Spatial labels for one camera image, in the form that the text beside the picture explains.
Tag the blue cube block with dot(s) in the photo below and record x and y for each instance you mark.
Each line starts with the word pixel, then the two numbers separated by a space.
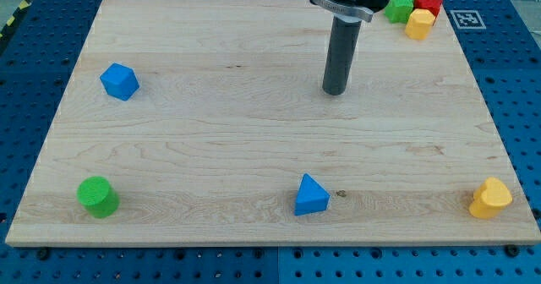
pixel 119 81

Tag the blue triangle block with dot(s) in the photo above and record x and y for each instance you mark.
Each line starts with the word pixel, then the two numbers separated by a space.
pixel 311 197

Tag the light wooden board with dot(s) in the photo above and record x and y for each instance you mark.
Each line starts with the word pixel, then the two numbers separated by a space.
pixel 230 114

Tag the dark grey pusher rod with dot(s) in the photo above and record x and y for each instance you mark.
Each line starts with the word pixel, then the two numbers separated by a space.
pixel 341 49

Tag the green star block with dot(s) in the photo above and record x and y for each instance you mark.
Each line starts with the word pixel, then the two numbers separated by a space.
pixel 398 11

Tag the yellow hexagon block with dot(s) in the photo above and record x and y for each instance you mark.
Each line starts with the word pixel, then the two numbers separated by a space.
pixel 419 24

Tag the green cylinder block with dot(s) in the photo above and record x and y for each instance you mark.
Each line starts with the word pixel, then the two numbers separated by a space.
pixel 98 197

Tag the red star block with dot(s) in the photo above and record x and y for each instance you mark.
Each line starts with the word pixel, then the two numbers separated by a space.
pixel 431 5

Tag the white fiducial marker tag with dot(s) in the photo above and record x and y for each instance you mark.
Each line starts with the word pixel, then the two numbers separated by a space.
pixel 466 19

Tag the yellow heart block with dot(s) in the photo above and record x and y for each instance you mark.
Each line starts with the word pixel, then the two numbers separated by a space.
pixel 490 199

